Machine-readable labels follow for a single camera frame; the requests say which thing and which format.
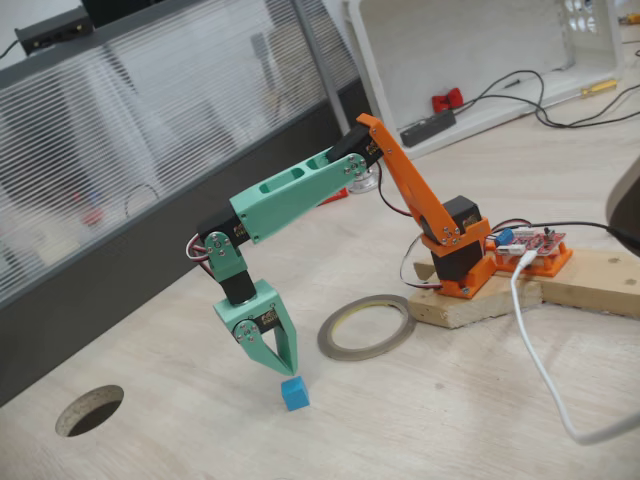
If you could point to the flat red box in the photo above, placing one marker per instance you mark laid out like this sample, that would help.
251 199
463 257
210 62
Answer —
334 197

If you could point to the wooden base block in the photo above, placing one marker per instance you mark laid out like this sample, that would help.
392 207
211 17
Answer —
475 310

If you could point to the black electronic box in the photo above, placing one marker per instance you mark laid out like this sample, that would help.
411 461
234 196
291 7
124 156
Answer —
50 30

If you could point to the light wooden plank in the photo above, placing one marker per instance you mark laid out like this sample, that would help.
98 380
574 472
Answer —
590 285

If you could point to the ribbed glass desk partition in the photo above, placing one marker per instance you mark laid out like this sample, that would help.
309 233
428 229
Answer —
150 125

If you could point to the black rectangular bar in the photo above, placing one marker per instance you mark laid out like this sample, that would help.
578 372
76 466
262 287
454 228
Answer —
430 127

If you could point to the red controller circuit board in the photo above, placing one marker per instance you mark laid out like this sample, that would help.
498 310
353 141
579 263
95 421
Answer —
540 242

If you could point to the small yellow tool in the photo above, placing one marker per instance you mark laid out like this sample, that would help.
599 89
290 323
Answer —
631 19

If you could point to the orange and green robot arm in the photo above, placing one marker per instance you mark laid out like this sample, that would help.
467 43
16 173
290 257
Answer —
280 200

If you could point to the red bow-shaped clamp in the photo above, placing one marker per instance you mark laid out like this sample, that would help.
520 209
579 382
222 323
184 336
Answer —
446 100

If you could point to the small blue cube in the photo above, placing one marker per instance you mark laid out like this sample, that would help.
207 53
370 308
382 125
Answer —
295 395

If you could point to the orange circuit board mount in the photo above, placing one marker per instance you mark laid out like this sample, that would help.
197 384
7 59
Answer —
555 265

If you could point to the grey rounded object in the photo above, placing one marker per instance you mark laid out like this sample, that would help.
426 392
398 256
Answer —
627 200

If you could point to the silver metal knob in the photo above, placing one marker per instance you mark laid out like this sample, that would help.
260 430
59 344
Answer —
365 184

